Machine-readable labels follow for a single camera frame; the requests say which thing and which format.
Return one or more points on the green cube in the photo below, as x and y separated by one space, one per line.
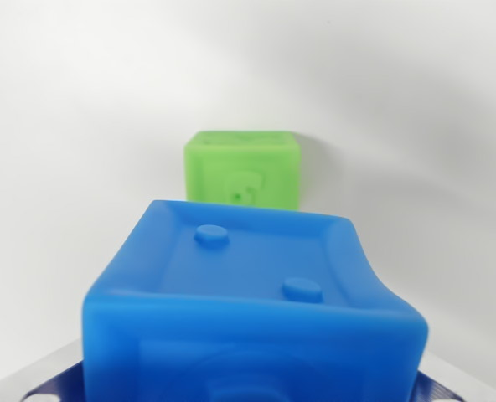
214 167

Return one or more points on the blue cube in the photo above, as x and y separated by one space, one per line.
252 310

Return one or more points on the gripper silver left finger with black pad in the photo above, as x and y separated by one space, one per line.
55 377

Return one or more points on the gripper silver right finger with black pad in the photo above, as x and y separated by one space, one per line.
445 383

